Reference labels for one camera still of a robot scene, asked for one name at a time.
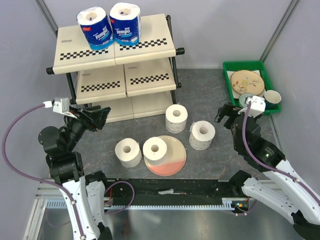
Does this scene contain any light teal ceramic bowl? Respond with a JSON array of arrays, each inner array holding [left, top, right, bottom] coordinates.
[[238, 93, 254, 108]]

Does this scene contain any dark teal mug white inside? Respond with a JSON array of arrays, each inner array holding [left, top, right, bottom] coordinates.
[[263, 90, 282, 110]]

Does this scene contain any purple cable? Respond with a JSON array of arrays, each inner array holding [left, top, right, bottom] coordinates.
[[229, 101, 320, 217], [1, 104, 136, 240]]

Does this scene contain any blue paper towel roll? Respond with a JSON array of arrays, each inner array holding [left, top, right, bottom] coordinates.
[[109, 2, 141, 46]]

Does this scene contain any white roll with pink core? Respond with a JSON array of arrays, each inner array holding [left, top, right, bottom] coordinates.
[[189, 120, 216, 151]]

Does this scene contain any beige and pink plate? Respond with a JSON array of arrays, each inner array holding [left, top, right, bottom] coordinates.
[[144, 135, 187, 177]]

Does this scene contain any beige plate with bird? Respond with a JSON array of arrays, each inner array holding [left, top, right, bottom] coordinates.
[[230, 70, 265, 96]]

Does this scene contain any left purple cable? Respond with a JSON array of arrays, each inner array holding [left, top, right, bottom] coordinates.
[[1, 104, 136, 240]]

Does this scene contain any plain white roll on plate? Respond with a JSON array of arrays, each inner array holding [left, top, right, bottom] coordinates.
[[142, 137, 168, 166]]

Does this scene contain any beige three-tier shelf rack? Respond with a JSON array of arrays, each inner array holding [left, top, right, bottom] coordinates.
[[46, 13, 185, 123]]

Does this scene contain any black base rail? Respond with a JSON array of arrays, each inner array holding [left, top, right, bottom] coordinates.
[[81, 177, 258, 207]]

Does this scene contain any plain white roll on table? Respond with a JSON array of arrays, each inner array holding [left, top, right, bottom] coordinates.
[[114, 138, 142, 168]]

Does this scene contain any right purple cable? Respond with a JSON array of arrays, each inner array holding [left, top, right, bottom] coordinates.
[[229, 101, 320, 217]]

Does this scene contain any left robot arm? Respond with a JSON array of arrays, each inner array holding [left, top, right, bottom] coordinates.
[[38, 105, 113, 240]]

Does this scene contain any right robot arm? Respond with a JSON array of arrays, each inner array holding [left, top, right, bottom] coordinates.
[[214, 101, 320, 240]]

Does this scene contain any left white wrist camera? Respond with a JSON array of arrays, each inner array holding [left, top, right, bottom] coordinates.
[[43, 97, 77, 119]]

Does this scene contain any green plastic bin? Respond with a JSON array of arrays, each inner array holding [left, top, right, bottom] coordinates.
[[222, 60, 274, 107]]

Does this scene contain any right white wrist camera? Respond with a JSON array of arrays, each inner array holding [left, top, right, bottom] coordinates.
[[237, 95, 266, 118]]

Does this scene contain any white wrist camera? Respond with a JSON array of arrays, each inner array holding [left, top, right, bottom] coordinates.
[[237, 95, 266, 118], [43, 97, 77, 119]]

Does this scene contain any white roll with dotted print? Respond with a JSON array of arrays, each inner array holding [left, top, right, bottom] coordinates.
[[165, 104, 188, 134]]

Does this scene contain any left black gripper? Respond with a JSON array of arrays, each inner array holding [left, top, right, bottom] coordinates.
[[62, 104, 110, 150]]

